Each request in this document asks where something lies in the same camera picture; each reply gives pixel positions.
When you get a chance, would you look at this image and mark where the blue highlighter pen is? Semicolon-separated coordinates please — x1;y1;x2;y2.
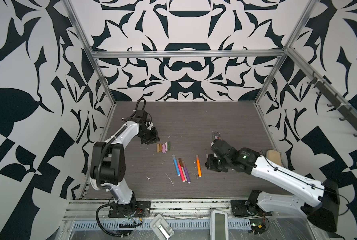
172;154;181;177

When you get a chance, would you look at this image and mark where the beige foam block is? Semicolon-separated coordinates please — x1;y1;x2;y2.
265;150;283;167

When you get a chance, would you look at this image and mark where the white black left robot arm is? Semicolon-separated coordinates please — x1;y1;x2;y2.
89;118;159;218

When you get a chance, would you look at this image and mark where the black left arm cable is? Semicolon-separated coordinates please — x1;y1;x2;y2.
95;202;128;238

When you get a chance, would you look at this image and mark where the small circuit board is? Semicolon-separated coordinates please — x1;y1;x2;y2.
249;217;270;235

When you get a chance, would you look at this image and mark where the white rectangular tablet device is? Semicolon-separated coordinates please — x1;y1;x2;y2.
210;210;229;240

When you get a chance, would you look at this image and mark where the white clamp bracket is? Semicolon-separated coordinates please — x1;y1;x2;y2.
149;214;174;240

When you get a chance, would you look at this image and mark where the pink red highlighter pen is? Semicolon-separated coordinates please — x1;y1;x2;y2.
177;160;185;182

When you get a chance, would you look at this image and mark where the orange highlighter pen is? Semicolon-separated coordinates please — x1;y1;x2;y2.
196;155;202;178

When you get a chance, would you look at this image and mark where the black wall hook rail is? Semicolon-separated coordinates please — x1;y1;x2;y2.
308;72;357;138

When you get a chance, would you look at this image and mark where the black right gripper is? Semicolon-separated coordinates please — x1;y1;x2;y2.
202;153;232;172

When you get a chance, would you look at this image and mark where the brown capped cream pen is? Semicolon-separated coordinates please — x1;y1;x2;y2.
179;158;187;182

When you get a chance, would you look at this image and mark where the purple highlighter pen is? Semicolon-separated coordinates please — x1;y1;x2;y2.
183;160;191;184

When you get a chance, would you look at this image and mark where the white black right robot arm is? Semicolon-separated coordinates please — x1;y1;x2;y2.
205;139;340;233

